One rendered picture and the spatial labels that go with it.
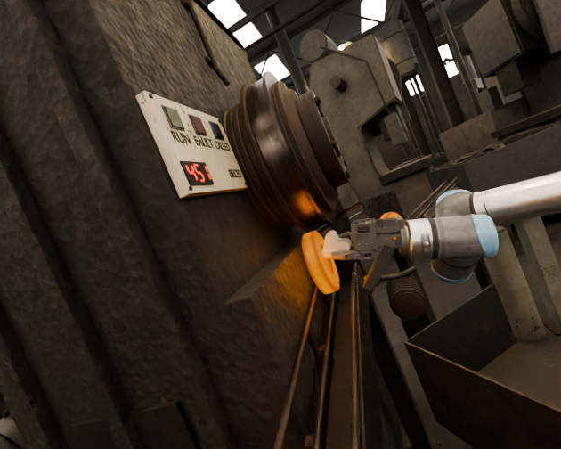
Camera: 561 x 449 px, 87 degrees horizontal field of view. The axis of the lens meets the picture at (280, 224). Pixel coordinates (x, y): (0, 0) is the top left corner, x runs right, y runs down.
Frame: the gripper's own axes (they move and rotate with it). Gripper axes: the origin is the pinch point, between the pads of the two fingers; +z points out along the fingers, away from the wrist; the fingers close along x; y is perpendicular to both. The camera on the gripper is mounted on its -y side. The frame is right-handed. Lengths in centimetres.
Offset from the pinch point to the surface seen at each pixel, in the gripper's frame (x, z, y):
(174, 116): 23.0, 18.6, 31.8
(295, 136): -0.6, 2.6, 28.6
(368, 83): -278, -23, 113
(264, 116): 1.8, 8.8, 33.9
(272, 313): 24.0, 5.0, -4.1
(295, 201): -1.2, 4.5, 13.3
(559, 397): 25.7, -35.1, -15.2
